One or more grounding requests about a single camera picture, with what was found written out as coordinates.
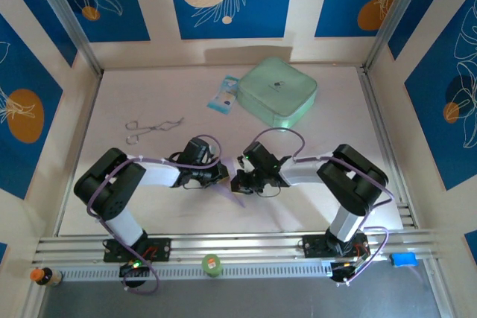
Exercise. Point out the black controller board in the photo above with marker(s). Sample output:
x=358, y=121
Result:
x=341, y=272
x=139, y=270

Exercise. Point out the brown bottle with orange cap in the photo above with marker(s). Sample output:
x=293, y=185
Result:
x=46, y=276

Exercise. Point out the metal tongs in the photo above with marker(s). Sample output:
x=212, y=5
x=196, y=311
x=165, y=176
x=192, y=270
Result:
x=160, y=126

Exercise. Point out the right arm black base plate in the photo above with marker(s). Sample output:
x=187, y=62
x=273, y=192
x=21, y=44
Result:
x=313, y=245

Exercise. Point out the aluminium side rail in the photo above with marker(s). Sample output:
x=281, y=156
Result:
x=372, y=102

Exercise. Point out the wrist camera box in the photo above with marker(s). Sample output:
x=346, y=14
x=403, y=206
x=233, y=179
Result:
x=243, y=161
x=213, y=150

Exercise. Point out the aluminium mounting rail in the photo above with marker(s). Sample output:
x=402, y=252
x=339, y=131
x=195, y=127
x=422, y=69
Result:
x=242, y=245

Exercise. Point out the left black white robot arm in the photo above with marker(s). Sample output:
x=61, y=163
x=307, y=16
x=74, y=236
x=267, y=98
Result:
x=108, y=191

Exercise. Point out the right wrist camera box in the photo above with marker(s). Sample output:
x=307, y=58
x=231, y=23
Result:
x=243, y=161

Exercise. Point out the blue wet wipes packet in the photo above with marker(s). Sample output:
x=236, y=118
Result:
x=223, y=94

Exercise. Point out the aluminium frame post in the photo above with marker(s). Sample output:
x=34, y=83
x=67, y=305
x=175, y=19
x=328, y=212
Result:
x=406, y=9
x=63, y=9

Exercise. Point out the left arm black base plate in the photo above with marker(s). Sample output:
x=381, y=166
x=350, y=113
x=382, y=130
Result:
x=162, y=249

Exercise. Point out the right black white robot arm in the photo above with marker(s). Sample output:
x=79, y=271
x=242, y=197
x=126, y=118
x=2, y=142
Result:
x=354, y=184

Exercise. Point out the mint green zip pouch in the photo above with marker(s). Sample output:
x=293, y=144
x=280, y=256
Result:
x=277, y=91

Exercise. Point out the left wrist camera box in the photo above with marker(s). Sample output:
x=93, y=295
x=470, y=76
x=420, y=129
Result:
x=213, y=150

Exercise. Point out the blue box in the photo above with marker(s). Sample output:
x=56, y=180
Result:
x=403, y=259

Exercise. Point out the green jar with orange label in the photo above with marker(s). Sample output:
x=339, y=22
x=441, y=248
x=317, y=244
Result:
x=211, y=265

